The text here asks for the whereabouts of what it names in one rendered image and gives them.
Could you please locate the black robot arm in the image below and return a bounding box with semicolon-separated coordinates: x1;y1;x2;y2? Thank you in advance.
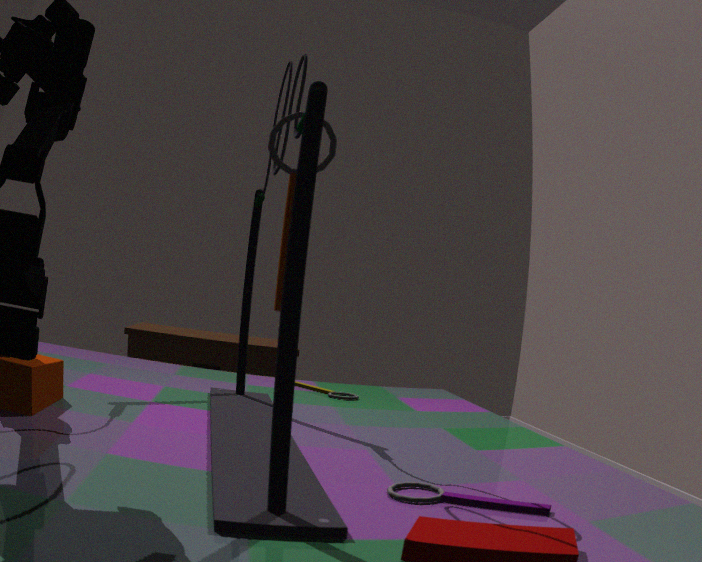
0;18;95;360

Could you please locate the grey hoop with orange handle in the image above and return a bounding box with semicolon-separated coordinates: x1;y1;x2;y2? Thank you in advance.
268;112;337;312

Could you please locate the grey ring with yellow handle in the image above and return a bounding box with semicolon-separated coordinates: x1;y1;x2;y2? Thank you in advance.
295;382;359;400

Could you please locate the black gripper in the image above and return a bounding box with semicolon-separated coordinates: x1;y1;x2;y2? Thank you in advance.
0;0;79;106

